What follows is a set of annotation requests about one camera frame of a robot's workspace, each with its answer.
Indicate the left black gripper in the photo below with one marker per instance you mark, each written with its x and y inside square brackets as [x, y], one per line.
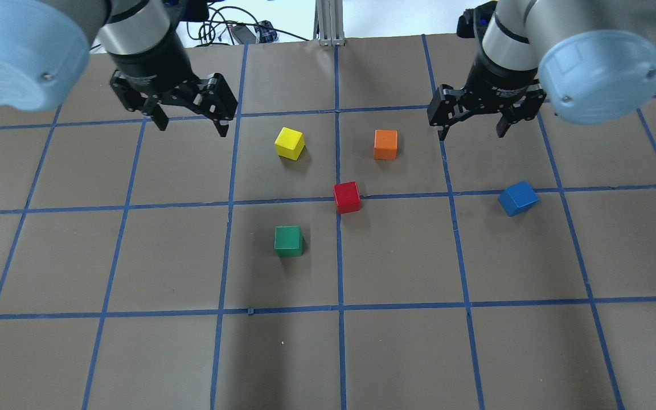
[156, 68]

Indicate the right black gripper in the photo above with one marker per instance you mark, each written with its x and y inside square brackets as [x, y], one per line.
[497, 81]

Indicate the red wooden block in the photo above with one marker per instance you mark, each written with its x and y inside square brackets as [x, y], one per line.
[347, 197]

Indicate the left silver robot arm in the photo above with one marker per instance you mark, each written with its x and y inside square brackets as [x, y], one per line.
[44, 50]

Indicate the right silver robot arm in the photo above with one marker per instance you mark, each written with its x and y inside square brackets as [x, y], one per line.
[593, 60]

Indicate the blue wooden block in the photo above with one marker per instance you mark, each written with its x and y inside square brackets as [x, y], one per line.
[518, 198]

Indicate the orange wooden block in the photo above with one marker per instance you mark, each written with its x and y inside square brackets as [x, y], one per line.
[386, 144]

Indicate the yellow wooden block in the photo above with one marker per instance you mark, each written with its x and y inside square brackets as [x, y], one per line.
[289, 143]

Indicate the green wooden block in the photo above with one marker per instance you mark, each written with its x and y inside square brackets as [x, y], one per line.
[288, 241]

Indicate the black power adapter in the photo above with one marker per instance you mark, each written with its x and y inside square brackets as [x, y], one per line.
[242, 34]

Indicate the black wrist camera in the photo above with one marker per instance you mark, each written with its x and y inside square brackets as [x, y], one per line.
[473, 23]

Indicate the aluminium frame post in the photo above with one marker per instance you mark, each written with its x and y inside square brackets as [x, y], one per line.
[328, 27]

